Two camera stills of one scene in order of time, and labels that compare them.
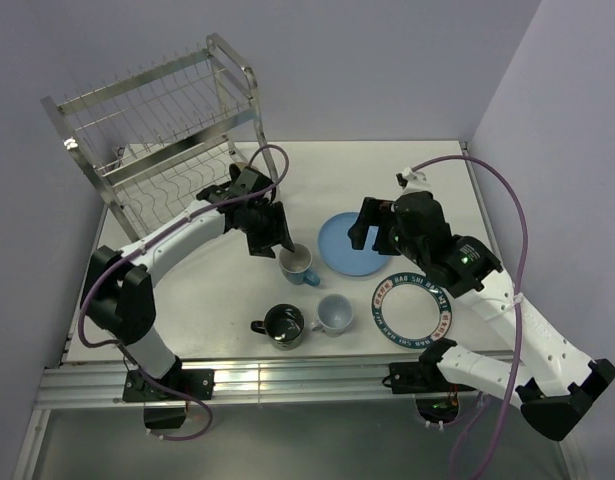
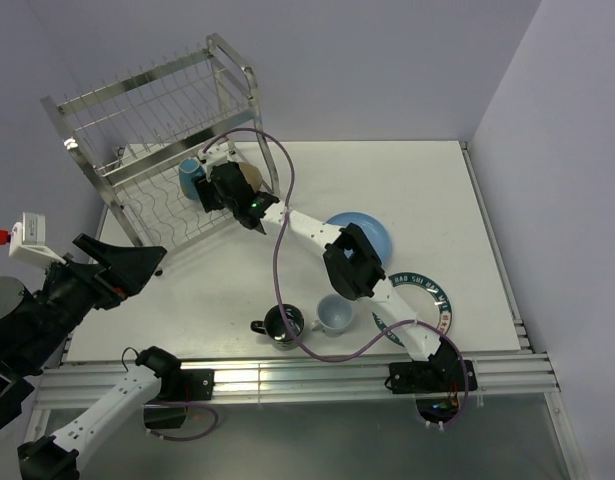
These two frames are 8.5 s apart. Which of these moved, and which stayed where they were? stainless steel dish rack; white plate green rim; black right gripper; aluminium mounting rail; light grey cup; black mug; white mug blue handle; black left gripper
Moved: black left gripper; white mug blue handle; black right gripper
Stayed: black mug; white plate green rim; light grey cup; stainless steel dish rack; aluminium mounting rail
